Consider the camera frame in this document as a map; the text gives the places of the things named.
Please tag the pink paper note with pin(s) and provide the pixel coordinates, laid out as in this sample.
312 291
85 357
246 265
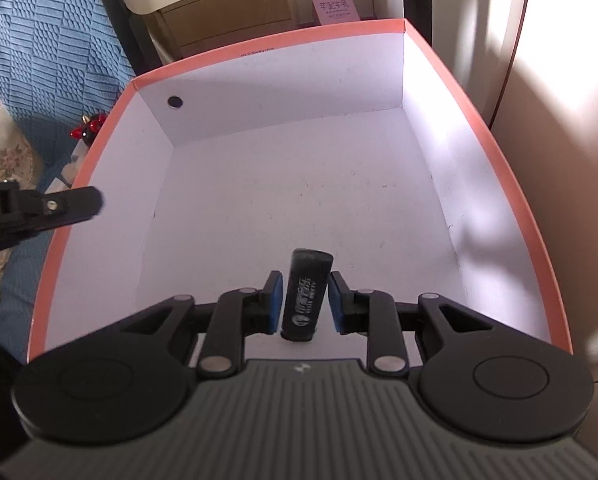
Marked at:
334 5

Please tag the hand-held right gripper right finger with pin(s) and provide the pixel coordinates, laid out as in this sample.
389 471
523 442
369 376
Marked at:
336 305

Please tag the blue textured sofa cover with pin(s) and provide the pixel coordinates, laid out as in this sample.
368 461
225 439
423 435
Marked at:
44 35

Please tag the cream floral lace cloth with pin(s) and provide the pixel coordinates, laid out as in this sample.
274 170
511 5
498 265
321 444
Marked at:
4 155

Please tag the pink cardboard box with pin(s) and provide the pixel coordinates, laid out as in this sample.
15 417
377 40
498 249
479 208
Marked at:
304 185

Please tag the black usb stick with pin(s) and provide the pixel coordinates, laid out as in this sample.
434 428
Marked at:
305 295

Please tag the red lion figurine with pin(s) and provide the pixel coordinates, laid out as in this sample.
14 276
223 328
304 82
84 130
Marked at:
86 129

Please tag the wooden cabinet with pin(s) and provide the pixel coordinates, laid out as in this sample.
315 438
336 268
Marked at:
229 20

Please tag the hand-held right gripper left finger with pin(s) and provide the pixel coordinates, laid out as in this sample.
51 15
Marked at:
275 302

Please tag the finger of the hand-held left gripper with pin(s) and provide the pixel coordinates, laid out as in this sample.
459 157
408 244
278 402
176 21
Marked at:
74 205

